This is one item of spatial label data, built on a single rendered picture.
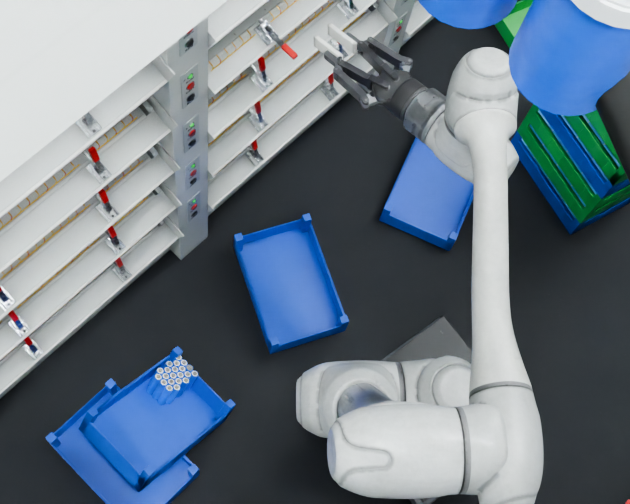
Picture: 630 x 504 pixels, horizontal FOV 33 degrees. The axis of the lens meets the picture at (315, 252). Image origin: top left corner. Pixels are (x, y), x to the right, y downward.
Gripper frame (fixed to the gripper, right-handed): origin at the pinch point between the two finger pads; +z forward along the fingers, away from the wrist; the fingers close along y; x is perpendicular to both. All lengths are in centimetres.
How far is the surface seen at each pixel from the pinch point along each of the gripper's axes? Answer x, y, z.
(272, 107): 44.9, -1.9, 21.2
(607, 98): -116, 57, -72
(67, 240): 26, 57, 19
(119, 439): 73, 73, -2
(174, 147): 16.7, 30.4, 14.6
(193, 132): 15.6, 25.9, 13.8
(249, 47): 7.6, 7.8, 15.5
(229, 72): 8.2, 14.3, 14.5
